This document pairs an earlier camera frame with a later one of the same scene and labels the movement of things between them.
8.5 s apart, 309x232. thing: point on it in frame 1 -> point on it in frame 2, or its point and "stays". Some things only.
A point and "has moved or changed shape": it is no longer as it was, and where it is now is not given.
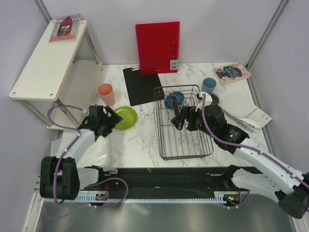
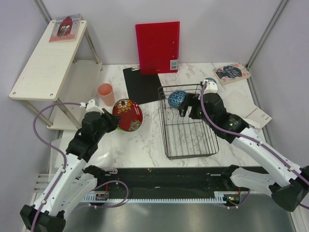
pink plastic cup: [105, 91] stays
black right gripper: [189, 113] -> [191, 99]
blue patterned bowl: [168, 99] has moved or changed shape
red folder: [158, 47] stays
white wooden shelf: [59, 81] stays
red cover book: [65, 29] stays
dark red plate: [175, 106] -> [131, 113]
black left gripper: [113, 120] stays
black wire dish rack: [175, 144] has moved or changed shape
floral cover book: [231, 73] stays
